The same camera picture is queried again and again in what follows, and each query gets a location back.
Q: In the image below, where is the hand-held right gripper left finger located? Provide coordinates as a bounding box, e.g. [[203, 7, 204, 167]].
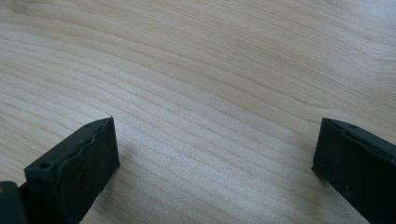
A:
[[18, 116, 121, 224]]

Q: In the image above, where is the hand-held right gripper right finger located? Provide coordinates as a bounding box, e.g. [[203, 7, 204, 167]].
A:
[[311, 117, 396, 224]]

